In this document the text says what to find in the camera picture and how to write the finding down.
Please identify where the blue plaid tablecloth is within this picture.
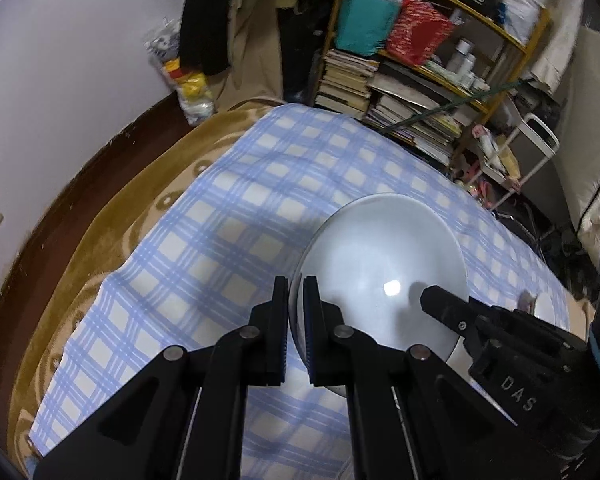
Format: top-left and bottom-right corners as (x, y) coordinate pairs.
(30, 104), (570, 455)

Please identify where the large white bowl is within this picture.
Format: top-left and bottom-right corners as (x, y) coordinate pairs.
(289, 193), (470, 377)

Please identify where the teal bag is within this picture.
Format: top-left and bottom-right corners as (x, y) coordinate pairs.
(335, 0), (403, 58)

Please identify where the cherry plate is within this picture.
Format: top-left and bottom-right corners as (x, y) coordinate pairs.
(516, 290), (567, 328)

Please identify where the wooden shelf unit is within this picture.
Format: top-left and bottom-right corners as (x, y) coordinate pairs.
(311, 0), (550, 166)

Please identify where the yellow plastic bag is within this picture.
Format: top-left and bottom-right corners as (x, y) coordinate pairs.
(145, 20), (214, 127)

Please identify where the stack of books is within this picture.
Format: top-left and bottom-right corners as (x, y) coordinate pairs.
(313, 49), (379, 120)

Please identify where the red patterned bag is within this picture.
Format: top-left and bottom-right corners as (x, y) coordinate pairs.
(385, 0), (455, 66)

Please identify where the green broom handle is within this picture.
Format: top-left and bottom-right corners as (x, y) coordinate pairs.
(380, 78), (531, 134)

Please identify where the white utility cart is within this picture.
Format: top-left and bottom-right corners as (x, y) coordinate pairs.
(453, 113), (566, 218)

